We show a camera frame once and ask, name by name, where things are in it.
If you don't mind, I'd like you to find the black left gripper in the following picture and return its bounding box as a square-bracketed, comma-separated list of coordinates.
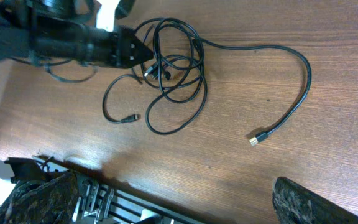
[0, 1, 153, 68]

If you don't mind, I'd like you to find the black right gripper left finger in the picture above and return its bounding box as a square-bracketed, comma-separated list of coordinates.
[0, 172, 79, 223]

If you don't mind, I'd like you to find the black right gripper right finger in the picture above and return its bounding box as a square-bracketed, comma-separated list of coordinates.
[272, 177, 358, 224]

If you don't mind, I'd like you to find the black cable with gold plug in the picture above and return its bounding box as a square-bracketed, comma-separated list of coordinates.
[144, 17, 313, 147]

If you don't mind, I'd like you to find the black cable with silver plug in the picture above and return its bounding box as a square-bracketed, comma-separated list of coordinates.
[102, 23, 204, 124]

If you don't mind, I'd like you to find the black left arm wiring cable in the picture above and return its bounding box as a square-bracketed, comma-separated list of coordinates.
[11, 57, 99, 84]

